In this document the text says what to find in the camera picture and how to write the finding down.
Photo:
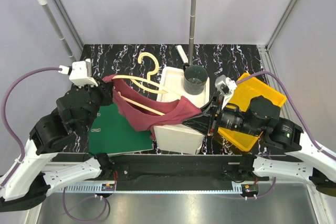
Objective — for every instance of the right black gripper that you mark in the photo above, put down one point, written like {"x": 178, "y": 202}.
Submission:
{"x": 201, "y": 123}

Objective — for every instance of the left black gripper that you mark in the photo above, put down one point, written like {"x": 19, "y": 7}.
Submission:
{"x": 106, "y": 89}

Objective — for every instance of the maroon tank top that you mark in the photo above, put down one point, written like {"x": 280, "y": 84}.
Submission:
{"x": 143, "y": 114}

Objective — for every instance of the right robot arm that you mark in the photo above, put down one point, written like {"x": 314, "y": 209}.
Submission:
{"x": 262, "y": 119}

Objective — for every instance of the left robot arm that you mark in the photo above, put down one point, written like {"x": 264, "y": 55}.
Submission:
{"x": 25, "y": 185}

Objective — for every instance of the white styrofoam box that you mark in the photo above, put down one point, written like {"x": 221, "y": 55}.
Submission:
{"x": 180, "y": 138}

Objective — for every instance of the dark green mug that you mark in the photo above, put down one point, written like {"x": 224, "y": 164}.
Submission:
{"x": 195, "y": 78}

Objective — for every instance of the green binder folder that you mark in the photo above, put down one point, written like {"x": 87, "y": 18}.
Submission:
{"x": 111, "y": 133}

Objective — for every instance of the yellow plastic bin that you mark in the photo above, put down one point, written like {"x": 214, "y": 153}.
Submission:
{"x": 242, "y": 96}

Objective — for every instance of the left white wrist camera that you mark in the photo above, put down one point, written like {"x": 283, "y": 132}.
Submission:
{"x": 80, "y": 73}

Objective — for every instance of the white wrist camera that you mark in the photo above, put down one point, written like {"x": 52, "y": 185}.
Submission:
{"x": 80, "y": 73}
{"x": 226, "y": 86}

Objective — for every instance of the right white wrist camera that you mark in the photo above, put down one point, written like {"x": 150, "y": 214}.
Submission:
{"x": 226, "y": 86}

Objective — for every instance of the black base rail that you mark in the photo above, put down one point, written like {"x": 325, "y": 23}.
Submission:
{"x": 149, "y": 173}

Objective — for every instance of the aluminium frame post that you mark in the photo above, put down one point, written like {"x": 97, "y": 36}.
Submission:
{"x": 286, "y": 14}

